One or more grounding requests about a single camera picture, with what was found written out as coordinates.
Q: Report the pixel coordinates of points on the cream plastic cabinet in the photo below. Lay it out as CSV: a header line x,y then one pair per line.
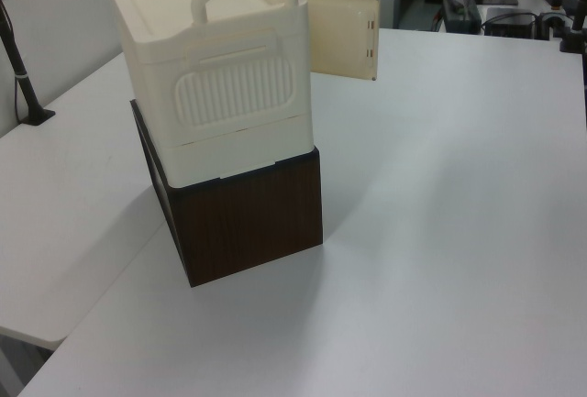
x,y
229,94

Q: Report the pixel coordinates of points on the cream cabinet door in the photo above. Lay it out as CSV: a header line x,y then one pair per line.
x,y
339,35

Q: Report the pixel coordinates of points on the black and green device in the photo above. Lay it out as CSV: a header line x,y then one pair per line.
x,y
461,14

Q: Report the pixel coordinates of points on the black control box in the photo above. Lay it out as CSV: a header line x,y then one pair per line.
x,y
511,23

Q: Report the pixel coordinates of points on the dark brown wooden drawer box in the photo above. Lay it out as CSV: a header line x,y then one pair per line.
x,y
247,223

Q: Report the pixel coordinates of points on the black camera pole with clamp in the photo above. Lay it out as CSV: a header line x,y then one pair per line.
x,y
27,90
575,35

